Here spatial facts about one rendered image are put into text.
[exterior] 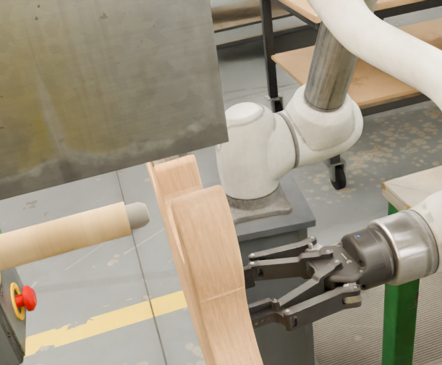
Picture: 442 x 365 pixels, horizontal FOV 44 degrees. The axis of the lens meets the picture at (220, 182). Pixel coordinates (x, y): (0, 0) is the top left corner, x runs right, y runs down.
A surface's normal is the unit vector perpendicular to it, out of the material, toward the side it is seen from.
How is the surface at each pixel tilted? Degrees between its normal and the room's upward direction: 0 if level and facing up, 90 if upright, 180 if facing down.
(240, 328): 81
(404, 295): 90
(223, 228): 76
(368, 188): 0
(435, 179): 0
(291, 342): 90
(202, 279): 96
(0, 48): 90
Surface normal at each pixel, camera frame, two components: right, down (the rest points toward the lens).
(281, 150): 0.40, 0.35
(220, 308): 0.30, 0.59
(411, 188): -0.13, -0.84
